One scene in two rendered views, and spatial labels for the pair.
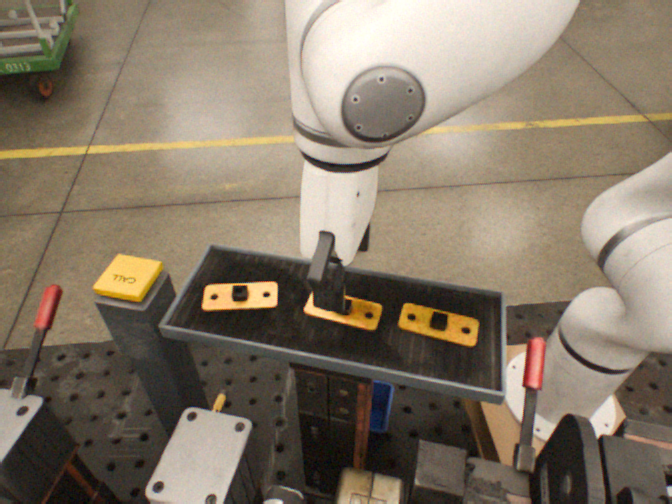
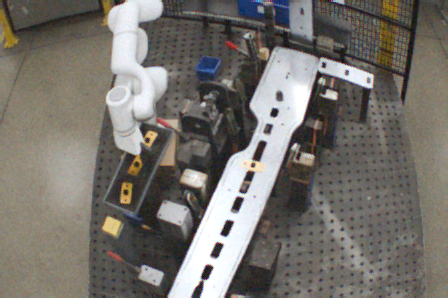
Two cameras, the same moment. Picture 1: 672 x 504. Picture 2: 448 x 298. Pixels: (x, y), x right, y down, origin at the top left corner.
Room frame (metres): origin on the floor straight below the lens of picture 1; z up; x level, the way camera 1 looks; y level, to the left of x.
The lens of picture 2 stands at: (-0.17, 1.04, 2.75)
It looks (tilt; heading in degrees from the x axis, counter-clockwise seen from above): 54 degrees down; 282
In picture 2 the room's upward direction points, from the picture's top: 6 degrees counter-clockwise
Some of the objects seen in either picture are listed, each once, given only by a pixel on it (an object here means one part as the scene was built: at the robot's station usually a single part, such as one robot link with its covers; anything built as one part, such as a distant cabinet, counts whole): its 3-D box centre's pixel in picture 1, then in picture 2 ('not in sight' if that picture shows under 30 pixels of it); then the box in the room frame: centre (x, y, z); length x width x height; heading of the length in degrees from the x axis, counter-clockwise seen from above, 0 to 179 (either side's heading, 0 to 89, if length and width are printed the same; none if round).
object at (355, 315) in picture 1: (343, 306); (136, 164); (0.37, -0.01, 1.17); 0.08 x 0.04 x 0.01; 72
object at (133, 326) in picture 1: (172, 380); (127, 253); (0.42, 0.25, 0.92); 0.08 x 0.08 x 0.44; 77
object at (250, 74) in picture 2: not in sight; (251, 87); (0.04, -0.64, 0.88); 0.07 x 0.06 x 0.35; 167
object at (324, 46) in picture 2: not in sight; (324, 65); (-0.31, -0.84, 0.88); 0.08 x 0.08 x 0.36; 77
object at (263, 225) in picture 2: not in sight; (247, 205); (0.00, -0.07, 0.84); 0.17 x 0.06 x 0.29; 167
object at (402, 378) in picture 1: (337, 313); (137, 167); (0.37, 0.00, 1.16); 0.37 x 0.14 x 0.02; 77
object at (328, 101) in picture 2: not in sight; (327, 119); (-0.31, -0.50, 0.87); 0.12 x 0.09 x 0.35; 167
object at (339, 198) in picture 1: (344, 187); (128, 135); (0.37, -0.01, 1.33); 0.10 x 0.07 x 0.11; 162
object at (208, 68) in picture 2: not in sight; (208, 69); (0.27, -0.86, 0.74); 0.11 x 0.10 x 0.09; 77
